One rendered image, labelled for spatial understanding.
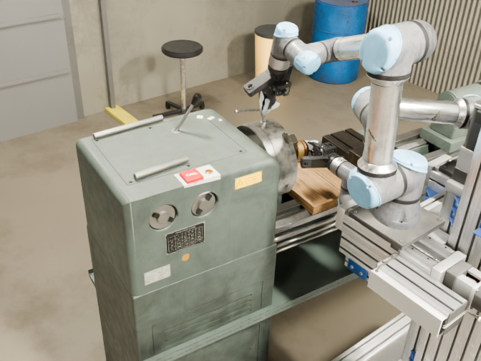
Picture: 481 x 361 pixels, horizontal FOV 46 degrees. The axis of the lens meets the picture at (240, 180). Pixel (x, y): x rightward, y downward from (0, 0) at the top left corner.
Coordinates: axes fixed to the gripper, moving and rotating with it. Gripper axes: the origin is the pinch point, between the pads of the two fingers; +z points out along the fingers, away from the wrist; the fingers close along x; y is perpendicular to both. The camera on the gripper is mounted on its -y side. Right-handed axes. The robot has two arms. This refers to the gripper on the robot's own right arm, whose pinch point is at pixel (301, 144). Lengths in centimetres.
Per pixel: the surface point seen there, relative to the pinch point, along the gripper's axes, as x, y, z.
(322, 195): -19.1, 2.4, -14.1
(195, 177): 19, -66, -28
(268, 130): 15.7, -23.1, -6.6
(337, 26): -48, 226, 237
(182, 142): 18, -58, -3
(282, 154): 9.4, -22.4, -16.0
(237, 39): -70, 155, 302
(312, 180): -19.1, 6.4, -2.0
